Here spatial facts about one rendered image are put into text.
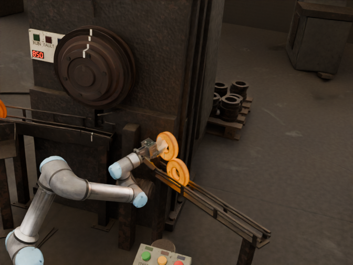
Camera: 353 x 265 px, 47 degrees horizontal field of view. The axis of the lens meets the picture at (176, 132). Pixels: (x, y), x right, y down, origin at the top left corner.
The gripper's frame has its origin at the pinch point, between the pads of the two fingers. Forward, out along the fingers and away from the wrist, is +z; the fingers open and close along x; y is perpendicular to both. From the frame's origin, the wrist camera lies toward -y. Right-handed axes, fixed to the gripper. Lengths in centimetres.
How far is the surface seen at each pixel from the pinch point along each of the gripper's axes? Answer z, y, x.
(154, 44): 22, 39, 32
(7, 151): -66, -7, 71
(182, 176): -5.1, -9.5, -17.1
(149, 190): -13.8, -30.8, 5.3
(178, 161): -2.8, -3.8, -12.1
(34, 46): -24, 37, 92
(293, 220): 80, -108, -30
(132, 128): -3.9, -3.4, 28.7
